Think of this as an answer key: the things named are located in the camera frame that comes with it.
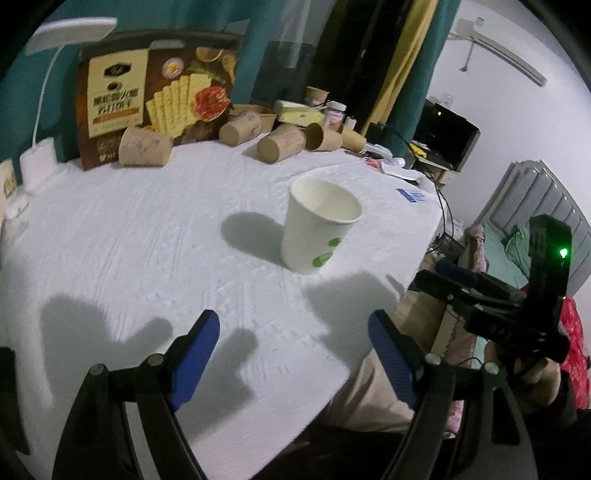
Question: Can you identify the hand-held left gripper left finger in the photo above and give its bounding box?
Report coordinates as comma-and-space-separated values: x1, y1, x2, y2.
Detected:
52, 309, 221, 480

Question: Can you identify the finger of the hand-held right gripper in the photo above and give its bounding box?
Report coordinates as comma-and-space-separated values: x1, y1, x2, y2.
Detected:
435, 260, 527, 300
412, 270, 485, 309

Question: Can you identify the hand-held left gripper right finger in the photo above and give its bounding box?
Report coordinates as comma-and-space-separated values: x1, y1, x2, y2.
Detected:
368, 309, 540, 480

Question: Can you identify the white paper cup green print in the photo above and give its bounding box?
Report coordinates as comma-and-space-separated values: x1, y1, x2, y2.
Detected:
280, 176, 362, 275

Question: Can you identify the brown paper cup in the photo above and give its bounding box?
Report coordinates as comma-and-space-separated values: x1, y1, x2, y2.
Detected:
256, 124, 308, 165
341, 126, 368, 152
303, 122, 344, 152
119, 126, 174, 167
218, 111, 262, 148

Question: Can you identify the person's right hand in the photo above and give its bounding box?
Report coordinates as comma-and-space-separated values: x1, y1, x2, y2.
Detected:
484, 344, 562, 410

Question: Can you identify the person's beige trouser leg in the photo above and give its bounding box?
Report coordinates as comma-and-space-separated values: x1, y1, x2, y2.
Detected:
325, 288, 455, 435

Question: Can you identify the green pillow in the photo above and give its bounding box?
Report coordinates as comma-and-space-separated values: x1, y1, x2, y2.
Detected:
504, 224, 534, 278

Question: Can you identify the red patterned cloth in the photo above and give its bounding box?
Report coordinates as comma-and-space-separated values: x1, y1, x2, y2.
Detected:
522, 285, 591, 398

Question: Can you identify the grey padded headboard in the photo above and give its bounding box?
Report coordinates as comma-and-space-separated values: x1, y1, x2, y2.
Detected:
475, 160, 591, 296

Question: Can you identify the white tablecloth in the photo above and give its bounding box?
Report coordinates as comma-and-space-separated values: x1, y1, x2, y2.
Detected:
0, 136, 441, 480

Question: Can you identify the black monitor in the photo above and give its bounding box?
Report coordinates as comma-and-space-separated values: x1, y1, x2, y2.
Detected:
412, 98, 481, 171

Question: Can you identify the small jar pink label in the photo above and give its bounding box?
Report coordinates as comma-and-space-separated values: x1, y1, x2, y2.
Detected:
323, 102, 347, 132

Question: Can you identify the wedge-shaped cheese box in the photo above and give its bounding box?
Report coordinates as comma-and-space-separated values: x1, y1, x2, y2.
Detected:
273, 100, 326, 127

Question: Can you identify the yellow curtain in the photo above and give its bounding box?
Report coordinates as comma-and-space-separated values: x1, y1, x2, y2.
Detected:
360, 0, 439, 136

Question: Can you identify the white air conditioner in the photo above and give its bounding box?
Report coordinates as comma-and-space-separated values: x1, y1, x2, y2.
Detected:
445, 17, 548, 88

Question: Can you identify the small white box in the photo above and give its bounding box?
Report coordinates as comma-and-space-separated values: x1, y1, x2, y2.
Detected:
0, 158, 29, 220

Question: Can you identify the brown cracker box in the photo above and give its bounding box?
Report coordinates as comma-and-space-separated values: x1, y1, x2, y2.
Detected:
76, 32, 243, 172

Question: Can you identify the teal curtain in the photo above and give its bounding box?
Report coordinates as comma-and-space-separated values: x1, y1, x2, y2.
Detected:
0, 0, 462, 162

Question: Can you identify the white desk lamp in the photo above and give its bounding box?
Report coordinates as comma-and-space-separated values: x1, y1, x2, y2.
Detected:
19, 17, 119, 193

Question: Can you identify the black cable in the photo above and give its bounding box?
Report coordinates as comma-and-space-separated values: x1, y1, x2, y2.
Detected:
369, 124, 455, 254

